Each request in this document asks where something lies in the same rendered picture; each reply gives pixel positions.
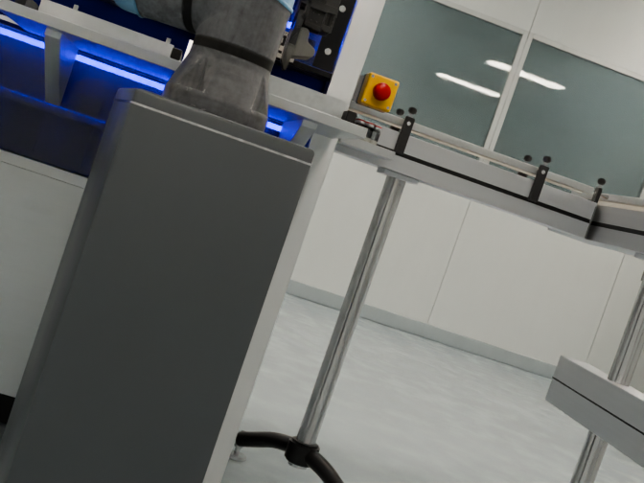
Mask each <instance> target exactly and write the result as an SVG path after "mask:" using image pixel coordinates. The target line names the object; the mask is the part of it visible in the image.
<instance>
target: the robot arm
mask: <svg viewBox="0 0 644 483"><path fill-rule="evenodd" d="M114 1H115V3H116V4H117V5H118V6H119V7H120V8H121V9H122V10H124V11H127V12H131V13H134V14H137V15H138V16H139V17H141V18H148V19H151V20H154V21H158V22H161V23H164V24H167V25H170V26H174V27H176V28H179V29H182V30H185V31H188V32H191V33H195V38H194V41H193V44H192V47H191V50H190V52H189V54H188V55H187V56H186V57H185V58H184V59H183V61H182V62H181V63H180V65H179V66H178V68H177V69H176V70H175V72H174V73H173V74H172V76H171V77H170V79H169V80H168V82H167V83H166V85H165V87H164V90H163V93H162V96H163V97H166V98H169V99H172V100H175V101H177V102H180V103H183V104H187V105H189V106H192V107H195V108H198V109H201V110H203V111H206V112H209V113H212V114H215V115H217V116H220V117H222V118H225V119H228V120H231V121H233V122H236V123H239V124H242V125H245V126H247V127H252V128H255V129H257V130H259V131H262V132H265V127H266V124H267V119H268V81H269V77H270V74H271V71H272V68H273V65H274V62H275V59H276V57H277V54H278V51H279V48H280V45H281V42H282V39H283V36H284V33H285V30H286V27H287V24H288V21H289V18H290V15H291V14H292V13H293V16H292V18H291V22H292V23H291V26H290V29H289V32H288V35H287V40H286V43H285V47H284V50H283V53H282V56H281V59H280V61H281V67H282V70H283V71H285V70H287V67H288V63H289V61H290V59H291V58H294V59H309V58H312V57H313V56H314V52H315V50H314V48H313V47H312V46H311V45H310V44H309V43H308V39H309V35H310V33H313V34H315V35H323V36H326V35H327V34H329V33H331V32H332V29H333V26H334V22H335V20H336V19H337V13H338V10H339V8H338V7H339V4H340V2H341V0H298V2H297V5H296V7H295V10H294V12H293V9H292V8H293V5H294V2H295V0H114Z"/></svg>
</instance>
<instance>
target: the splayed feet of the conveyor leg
mask: <svg viewBox="0 0 644 483"><path fill-rule="evenodd" d="M296 437H297V436H293V437H292V436H289V435H286V434H284V433H279V432H270V431H244V430H242V431H240V432H239V433H238V434H237V437H236V443H235V447H236V448H235V450H233V449H232V451H231V453H230V456H229V458H230V459H232V460H235V461H238V462H244V461H245V460H246V456H245V455H244V454H243V453H241V452H240V450H241V449H242V448H273V449H279V450H282V451H284V452H285V454H284V456H285V457H286V459H287V460H288V461H289V462H290V463H292V464H294V465H297V466H300V467H304V468H311V469H312V470H313V471H314V472H315V473H316V474H317V475H318V476H319V478H320V479H321V480H322V481H323V483H344V482H343V481H342V479H341V478H340V476H339V474H338V473H337V472H336V470H335V469H334V467H333V466H332V465H331V464H330V463H329V462H328V461H327V460H326V459H325V458H324V457H323V456H322V455H321V454H320V453H319V450H320V447H319V446H318V445H317V444H316V443H315V445H314V446H311V445H307V444H304V443H302V442H300V441H298V440H297V439H296Z"/></svg>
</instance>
